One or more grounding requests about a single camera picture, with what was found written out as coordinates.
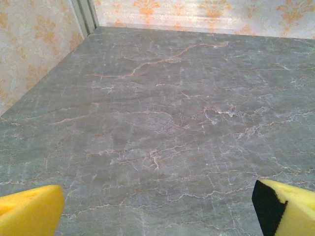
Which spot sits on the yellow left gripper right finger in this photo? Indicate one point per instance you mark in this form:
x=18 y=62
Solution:
x=295 y=216

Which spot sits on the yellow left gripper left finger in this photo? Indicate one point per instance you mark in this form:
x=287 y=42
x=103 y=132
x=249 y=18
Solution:
x=29 y=214

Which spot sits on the aluminium frame post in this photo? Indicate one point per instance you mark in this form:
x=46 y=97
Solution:
x=85 y=17

